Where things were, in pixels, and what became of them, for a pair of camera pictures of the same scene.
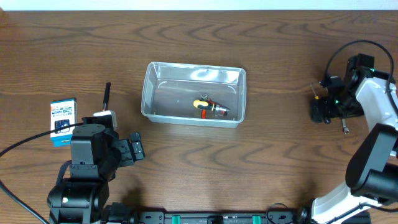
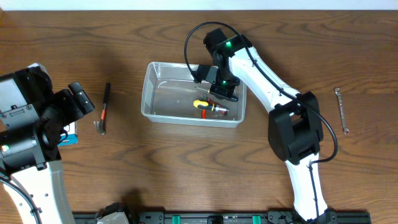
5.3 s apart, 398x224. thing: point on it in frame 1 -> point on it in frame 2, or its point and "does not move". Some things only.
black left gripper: [126, 156] -> [71, 114]
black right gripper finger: [316, 106] -> [235, 99]
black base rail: [217, 217] does not move
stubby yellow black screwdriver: [205, 105] does not move
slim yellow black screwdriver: [316, 97] -> [209, 91]
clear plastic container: [170, 89] does not move
